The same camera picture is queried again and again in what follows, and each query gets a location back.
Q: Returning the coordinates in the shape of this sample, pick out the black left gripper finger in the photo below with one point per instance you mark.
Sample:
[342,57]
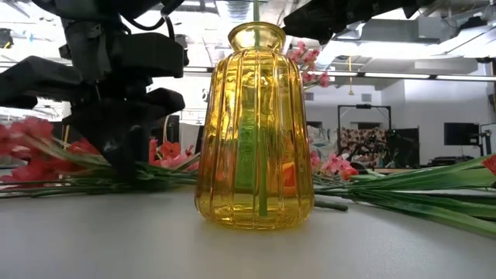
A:
[133,135]
[100,128]

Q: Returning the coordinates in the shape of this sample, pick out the orange artificial tulip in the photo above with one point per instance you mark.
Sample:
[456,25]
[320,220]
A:
[348,173]
[288,174]

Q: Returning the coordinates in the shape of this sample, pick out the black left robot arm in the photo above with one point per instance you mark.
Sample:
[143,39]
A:
[85,5]

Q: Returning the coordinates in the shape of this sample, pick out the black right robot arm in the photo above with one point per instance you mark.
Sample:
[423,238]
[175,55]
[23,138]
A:
[379,8]

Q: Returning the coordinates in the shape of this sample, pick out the yellow ribbed glass vase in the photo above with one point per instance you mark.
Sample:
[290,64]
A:
[226,128]

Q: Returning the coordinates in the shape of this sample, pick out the large black computer monitor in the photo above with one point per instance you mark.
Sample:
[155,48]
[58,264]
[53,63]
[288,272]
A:
[174,131]

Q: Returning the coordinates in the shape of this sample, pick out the ceiling light strip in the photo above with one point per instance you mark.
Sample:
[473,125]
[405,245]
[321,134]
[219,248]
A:
[407,75]
[199,70]

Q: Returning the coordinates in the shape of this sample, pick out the white crumpled cloth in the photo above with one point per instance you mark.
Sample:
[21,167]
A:
[319,141]

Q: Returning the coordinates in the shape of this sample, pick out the floral patterned cloth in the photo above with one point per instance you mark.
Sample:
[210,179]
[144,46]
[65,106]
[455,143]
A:
[362,139]

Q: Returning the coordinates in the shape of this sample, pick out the black ceiling fixture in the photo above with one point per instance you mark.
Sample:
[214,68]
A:
[4,38]

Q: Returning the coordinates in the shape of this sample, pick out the black square screen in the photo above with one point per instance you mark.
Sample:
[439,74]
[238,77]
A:
[405,145]

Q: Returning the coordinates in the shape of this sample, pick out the small black monitor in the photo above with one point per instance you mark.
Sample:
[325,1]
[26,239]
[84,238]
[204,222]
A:
[461,133]

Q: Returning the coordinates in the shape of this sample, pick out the dark office desk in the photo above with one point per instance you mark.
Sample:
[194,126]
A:
[451,159]

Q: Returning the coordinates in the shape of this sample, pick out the black metal frame stand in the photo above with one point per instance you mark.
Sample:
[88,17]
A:
[364,106]

